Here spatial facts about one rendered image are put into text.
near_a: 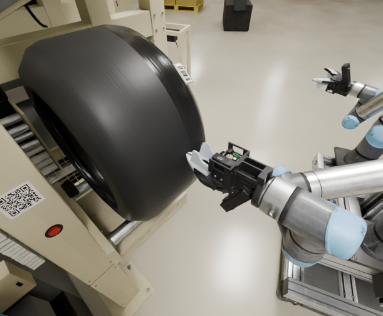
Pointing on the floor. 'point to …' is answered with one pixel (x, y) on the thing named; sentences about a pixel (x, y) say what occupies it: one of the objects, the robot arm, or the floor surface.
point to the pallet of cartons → (183, 5)
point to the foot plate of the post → (145, 289)
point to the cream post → (44, 215)
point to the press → (237, 15)
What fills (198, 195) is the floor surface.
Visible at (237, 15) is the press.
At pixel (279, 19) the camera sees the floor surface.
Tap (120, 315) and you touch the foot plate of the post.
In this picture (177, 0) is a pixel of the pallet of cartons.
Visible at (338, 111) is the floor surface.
